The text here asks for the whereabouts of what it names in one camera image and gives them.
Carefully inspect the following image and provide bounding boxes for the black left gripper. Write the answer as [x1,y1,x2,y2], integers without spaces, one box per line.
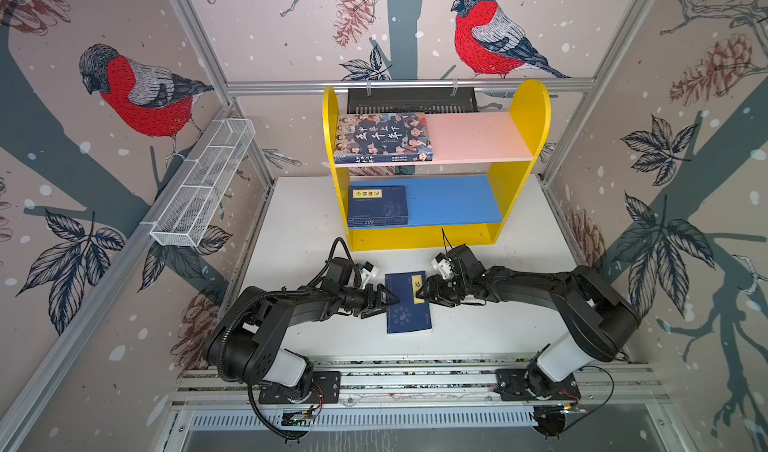
[338,283,400,318]

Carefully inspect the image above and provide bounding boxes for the blue book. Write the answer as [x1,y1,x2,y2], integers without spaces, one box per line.
[347,186,409,228]
[385,271,432,335]

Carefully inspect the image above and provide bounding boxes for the colourful illustrated thick book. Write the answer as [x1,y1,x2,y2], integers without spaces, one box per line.
[332,113,433,164]

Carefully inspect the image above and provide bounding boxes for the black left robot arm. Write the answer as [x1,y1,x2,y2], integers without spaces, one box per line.
[201,237,400,388]

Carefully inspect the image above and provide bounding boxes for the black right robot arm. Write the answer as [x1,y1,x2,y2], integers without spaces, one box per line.
[415,245,641,399]

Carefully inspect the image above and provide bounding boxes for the yellow pink blue bookshelf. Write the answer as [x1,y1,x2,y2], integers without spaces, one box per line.
[323,80,552,252]

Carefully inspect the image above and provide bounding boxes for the black vent panel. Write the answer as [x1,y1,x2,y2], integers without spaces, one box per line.
[347,87,478,115]

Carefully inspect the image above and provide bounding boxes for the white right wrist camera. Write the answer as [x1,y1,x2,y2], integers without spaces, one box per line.
[431,253,455,281]

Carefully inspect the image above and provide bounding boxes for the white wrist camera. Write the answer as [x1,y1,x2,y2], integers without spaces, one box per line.
[431,253,455,281]
[357,262,379,288]

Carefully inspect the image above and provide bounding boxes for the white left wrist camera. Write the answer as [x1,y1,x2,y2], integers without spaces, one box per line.
[357,262,379,288]

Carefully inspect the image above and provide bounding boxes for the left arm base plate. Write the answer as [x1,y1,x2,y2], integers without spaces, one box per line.
[258,371,341,405]

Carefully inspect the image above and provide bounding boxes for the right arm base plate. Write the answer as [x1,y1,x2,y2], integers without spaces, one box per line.
[493,368,581,402]

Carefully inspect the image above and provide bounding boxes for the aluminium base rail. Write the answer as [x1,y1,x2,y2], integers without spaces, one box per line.
[173,355,670,432]

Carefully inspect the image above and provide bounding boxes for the white wire mesh basket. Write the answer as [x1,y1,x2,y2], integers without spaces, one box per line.
[150,118,255,247]

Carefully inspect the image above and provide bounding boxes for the horizontal aluminium frame bar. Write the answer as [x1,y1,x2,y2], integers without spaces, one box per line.
[224,78,598,97]

